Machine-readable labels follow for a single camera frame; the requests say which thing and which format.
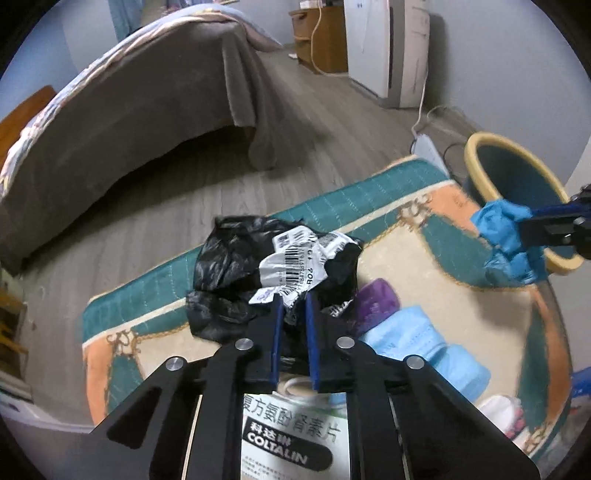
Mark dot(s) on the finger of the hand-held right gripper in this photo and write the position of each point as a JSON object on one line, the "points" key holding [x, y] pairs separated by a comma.
{"points": [[554, 210], [549, 230]]}

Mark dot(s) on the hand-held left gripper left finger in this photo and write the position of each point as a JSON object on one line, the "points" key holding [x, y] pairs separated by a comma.
{"points": [[277, 332]]}

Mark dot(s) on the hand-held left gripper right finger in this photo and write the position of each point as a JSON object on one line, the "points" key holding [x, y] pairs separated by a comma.
{"points": [[313, 341]]}

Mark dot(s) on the blue disposable glove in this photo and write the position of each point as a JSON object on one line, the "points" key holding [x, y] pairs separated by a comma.
{"points": [[498, 221]]}

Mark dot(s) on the teal bin with yellow rim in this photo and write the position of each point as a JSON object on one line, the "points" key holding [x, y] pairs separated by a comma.
{"points": [[508, 170]]}

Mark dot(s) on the black plastic courier bag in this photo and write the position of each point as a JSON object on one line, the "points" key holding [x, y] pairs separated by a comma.
{"points": [[221, 267]]}

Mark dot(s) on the purple bottle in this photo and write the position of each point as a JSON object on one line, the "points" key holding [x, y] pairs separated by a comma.
{"points": [[378, 300]]}

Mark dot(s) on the blue face mask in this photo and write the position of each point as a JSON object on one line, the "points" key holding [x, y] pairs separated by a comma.
{"points": [[406, 332]]}

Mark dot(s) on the white and green medicine box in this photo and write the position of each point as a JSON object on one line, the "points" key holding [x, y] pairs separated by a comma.
{"points": [[295, 443]]}

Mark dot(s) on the patterned teal and orange rug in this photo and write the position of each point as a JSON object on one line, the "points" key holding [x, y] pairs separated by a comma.
{"points": [[438, 258]]}

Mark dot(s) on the white power strip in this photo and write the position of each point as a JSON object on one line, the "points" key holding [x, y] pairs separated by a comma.
{"points": [[427, 152]]}

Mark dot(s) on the light blue cloth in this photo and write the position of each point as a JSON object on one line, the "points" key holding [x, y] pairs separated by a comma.
{"points": [[461, 374]]}

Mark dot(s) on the bed with brown cover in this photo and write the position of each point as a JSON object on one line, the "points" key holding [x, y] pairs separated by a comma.
{"points": [[138, 138]]}

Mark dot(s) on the white air purifier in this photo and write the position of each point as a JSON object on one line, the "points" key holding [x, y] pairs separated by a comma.
{"points": [[369, 46]]}

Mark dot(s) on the wooden shelf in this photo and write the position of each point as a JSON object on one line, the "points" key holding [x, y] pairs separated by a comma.
{"points": [[9, 323]]}

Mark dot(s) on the wooden nightstand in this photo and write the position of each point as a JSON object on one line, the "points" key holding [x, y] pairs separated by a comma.
{"points": [[328, 41]]}

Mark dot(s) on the wooden headboard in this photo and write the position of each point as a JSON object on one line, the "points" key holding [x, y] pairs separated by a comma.
{"points": [[23, 115]]}

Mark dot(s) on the teal curtain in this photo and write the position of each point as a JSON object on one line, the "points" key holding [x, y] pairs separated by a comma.
{"points": [[122, 18]]}

